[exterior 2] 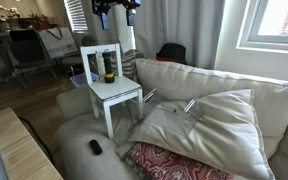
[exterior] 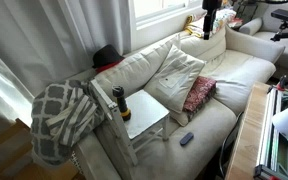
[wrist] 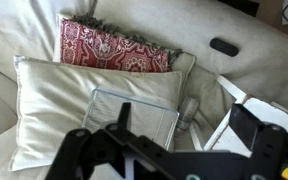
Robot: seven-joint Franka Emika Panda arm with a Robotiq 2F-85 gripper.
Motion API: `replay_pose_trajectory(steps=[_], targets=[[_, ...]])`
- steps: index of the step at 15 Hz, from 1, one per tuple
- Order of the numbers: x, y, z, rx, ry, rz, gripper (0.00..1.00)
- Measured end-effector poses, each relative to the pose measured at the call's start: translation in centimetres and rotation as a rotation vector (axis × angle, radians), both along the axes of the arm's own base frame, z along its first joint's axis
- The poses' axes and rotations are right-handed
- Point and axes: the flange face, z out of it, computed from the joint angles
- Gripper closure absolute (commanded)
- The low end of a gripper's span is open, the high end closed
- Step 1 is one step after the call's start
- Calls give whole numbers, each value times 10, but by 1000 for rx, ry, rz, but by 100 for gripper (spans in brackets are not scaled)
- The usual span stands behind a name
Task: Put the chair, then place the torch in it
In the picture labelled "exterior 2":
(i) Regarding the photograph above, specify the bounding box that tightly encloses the grey white patterned blanket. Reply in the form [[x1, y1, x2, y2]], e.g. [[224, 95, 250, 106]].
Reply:
[[121, 49, 145, 79]]

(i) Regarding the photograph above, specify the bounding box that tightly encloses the white shopping bag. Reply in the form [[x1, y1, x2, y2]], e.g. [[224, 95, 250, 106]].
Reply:
[[38, 27, 78, 58]]

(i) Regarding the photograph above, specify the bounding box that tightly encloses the beige sofa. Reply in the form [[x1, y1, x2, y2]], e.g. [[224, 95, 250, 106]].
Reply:
[[56, 59, 288, 180]]

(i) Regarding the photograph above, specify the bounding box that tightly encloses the small white wooden chair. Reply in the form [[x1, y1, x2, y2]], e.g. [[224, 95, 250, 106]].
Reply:
[[80, 43, 144, 138]]

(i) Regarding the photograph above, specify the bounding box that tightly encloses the black fedora hat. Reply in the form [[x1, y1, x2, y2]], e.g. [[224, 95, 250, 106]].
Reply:
[[156, 43, 187, 65]]

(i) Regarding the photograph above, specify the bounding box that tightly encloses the black office chair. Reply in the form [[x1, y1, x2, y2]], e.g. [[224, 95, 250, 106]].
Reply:
[[10, 29, 56, 84]]

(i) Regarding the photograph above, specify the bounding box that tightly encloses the large beige cushion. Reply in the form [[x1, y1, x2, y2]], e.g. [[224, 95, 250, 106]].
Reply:
[[130, 89, 275, 180]]

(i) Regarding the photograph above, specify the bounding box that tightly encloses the blue plastic bin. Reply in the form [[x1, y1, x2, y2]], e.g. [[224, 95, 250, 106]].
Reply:
[[70, 72, 98, 88]]

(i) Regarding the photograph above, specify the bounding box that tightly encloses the red patterned cushion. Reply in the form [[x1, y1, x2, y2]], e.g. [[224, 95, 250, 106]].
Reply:
[[130, 142, 233, 180]]

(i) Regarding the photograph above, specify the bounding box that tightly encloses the clear acrylic box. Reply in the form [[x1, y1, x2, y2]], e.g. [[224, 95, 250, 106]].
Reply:
[[136, 88, 199, 135]]

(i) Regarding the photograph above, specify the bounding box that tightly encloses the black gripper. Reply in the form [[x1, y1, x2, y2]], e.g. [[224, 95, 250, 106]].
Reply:
[[92, 0, 141, 30]]

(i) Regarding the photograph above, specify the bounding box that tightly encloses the white window frame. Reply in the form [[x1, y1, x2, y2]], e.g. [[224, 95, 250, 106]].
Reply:
[[236, 0, 288, 53]]

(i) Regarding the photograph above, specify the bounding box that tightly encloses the black yellow torch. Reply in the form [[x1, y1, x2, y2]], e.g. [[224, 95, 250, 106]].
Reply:
[[102, 51, 115, 83]]

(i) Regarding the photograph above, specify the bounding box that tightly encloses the window blind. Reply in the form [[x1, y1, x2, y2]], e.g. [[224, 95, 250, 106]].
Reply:
[[64, 0, 88, 32]]

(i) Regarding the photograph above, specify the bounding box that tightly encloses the light wooden table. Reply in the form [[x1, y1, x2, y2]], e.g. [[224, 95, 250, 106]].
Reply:
[[0, 108, 64, 180]]

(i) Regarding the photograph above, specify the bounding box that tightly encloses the black remote control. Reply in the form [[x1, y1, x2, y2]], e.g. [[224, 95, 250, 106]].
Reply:
[[89, 139, 103, 155]]

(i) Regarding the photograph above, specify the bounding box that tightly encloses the white grey curtain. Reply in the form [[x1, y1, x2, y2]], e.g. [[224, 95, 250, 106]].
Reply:
[[110, 0, 225, 69]]

